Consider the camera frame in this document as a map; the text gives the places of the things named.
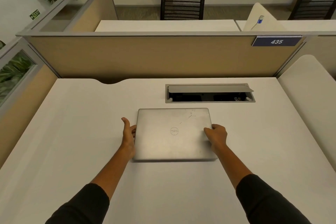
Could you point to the black mesh office chair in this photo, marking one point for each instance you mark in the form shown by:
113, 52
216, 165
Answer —
182, 4
313, 4

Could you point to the blue desk number sign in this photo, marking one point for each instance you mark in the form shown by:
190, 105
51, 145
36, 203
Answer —
277, 41

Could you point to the white bottle with blue cap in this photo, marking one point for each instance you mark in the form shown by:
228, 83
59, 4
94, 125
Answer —
260, 19

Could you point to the white curved desk divider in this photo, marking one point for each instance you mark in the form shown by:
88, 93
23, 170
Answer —
261, 19
309, 95

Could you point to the person's left hand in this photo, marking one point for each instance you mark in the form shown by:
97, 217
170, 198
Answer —
127, 137

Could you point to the person's left thumb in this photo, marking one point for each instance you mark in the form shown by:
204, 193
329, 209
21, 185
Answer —
126, 123

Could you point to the person's right hand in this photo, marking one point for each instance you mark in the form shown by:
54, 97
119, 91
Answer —
217, 137

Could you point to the person's right thumb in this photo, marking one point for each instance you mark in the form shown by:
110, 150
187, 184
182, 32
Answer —
208, 134

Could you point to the person's left forearm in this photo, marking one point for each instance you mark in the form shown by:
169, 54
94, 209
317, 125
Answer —
93, 184

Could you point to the glass-topped side partition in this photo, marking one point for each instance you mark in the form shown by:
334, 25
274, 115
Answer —
78, 0
21, 90

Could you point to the beige cubicle partition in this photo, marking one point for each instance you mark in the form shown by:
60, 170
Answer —
157, 53

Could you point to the silver laptop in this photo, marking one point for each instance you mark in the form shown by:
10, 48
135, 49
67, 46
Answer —
173, 134

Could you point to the green exit sign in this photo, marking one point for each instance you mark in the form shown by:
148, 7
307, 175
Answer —
34, 13

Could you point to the person's right forearm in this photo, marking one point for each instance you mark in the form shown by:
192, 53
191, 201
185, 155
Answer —
252, 187

